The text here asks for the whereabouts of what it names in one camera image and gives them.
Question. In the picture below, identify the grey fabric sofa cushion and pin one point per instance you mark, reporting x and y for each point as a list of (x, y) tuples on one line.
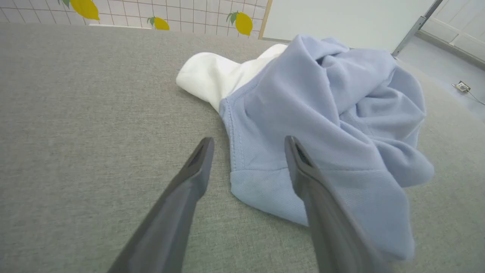
[(87, 113)]

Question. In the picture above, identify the large yellow lemon wall sticker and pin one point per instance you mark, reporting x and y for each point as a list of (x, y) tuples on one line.
[(85, 8)]

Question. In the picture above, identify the white board with wooden edge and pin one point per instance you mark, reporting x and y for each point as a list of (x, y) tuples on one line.
[(341, 19)]

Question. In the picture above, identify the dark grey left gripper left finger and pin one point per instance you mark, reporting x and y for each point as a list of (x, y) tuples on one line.
[(174, 212)]

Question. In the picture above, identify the small yellow lemon wall sticker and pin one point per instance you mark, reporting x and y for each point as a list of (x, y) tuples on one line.
[(161, 24)]

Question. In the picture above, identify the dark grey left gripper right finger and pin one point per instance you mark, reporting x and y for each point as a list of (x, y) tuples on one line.
[(329, 227)]

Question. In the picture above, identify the yellow lemon sticker, green leaves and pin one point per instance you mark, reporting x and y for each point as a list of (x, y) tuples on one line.
[(243, 23)]

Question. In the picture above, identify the white floor power socket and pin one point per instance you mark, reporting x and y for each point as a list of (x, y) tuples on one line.
[(462, 87)]

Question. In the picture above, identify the light blue garment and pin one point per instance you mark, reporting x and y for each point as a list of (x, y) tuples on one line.
[(303, 113)]

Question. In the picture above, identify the grey metal stand leg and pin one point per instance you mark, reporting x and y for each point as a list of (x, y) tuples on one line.
[(415, 28)]

